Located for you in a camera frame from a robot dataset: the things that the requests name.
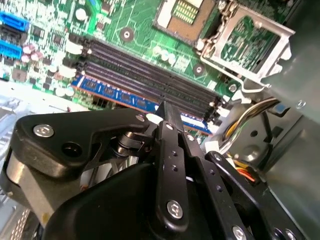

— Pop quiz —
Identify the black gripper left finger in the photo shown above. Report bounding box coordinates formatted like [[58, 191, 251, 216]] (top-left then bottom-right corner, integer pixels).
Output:
[[11, 101, 190, 233]]

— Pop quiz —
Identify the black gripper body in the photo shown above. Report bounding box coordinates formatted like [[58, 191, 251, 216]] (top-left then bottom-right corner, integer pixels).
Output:
[[42, 162, 226, 240]]

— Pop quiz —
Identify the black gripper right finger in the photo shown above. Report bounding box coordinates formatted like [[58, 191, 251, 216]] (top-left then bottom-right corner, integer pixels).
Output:
[[172, 103, 306, 240]]

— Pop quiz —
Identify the blue RAM stick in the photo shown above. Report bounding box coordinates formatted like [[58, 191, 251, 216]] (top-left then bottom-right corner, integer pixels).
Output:
[[70, 74, 214, 136]]

